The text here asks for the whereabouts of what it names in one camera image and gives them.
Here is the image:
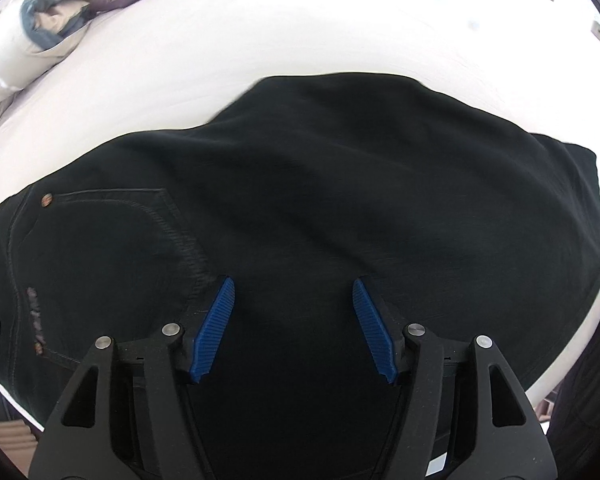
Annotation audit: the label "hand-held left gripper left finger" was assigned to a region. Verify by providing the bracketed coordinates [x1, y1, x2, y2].
[28, 275, 237, 480]

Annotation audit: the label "black pants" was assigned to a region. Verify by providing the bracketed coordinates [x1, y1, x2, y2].
[0, 72, 600, 480]

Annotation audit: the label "white bed sheet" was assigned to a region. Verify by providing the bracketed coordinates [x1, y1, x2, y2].
[0, 0, 600, 431]

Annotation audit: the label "beige and blue cloth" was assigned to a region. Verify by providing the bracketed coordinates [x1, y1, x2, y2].
[19, 0, 101, 56]

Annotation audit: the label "person's dark clothing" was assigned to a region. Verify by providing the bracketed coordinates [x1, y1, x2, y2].
[550, 265, 600, 480]

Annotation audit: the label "white pillow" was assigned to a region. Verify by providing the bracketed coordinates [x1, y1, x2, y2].
[0, 7, 56, 111]

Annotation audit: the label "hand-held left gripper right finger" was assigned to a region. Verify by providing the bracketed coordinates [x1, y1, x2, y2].
[352, 276, 560, 480]

